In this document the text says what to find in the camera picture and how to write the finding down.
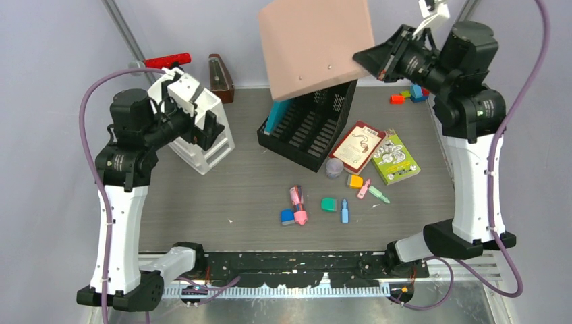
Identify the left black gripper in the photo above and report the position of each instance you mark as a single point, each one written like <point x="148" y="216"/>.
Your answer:
<point x="196" y="135"/>

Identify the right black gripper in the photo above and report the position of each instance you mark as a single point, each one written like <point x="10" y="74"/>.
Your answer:
<point x="380" y="59"/>

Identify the pink cardboard folder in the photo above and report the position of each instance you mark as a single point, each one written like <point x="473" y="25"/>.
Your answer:
<point x="309" y="45"/>

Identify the red brown book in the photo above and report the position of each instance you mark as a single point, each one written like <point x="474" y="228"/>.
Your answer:
<point x="357" y="147"/>

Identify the green illustrated book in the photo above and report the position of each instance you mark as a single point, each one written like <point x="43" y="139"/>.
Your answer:
<point x="393" y="161"/>

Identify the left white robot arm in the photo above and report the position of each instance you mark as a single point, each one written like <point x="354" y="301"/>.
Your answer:
<point x="124" y="167"/>

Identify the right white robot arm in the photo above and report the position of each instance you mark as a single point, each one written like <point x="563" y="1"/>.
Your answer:
<point x="470" y="114"/>

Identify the white plastic drawer unit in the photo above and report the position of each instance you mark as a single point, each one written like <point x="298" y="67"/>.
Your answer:
<point x="201" y="161"/>

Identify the orange toy block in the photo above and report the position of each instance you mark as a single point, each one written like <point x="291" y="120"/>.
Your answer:
<point x="397" y="99"/>

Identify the blue red toy block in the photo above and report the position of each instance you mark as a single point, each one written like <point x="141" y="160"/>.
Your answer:
<point x="418" y="93"/>

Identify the brown wooden metronome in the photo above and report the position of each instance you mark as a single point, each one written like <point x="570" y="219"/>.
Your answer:
<point x="221" y="83"/>

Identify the black mesh file organizer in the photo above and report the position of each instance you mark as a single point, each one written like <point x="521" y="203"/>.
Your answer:
<point x="311" y="126"/>

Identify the teal folder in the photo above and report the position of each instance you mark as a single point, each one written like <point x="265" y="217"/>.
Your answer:
<point x="276" y="115"/>

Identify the clear jar of pins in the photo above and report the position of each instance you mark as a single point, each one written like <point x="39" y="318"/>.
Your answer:
<point x="334" y="168"/>

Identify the orange eraser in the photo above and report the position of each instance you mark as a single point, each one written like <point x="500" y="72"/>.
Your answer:
<point x="355" y="181"/>

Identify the blue eraser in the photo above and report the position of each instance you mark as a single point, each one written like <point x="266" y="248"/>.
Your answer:
<point x="287" y="217"/>

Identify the green eraser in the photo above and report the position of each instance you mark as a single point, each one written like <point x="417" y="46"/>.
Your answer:
<point x="329" y="204"/>

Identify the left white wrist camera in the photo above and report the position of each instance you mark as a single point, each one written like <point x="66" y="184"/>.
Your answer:
<point x="184" y="90"/>

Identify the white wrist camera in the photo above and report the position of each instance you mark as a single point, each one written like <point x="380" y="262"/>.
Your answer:
<point x="434" y="13"/>
<point x="184" y="90"/>

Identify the red handled microphone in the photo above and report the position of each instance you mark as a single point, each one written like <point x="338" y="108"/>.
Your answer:
<point x="137" y="67"/>

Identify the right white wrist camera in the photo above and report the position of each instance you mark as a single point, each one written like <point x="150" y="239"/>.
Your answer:
<point x="434" y="13"/>

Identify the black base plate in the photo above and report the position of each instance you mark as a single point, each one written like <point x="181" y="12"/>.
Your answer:
<point x="343" y="269"/>

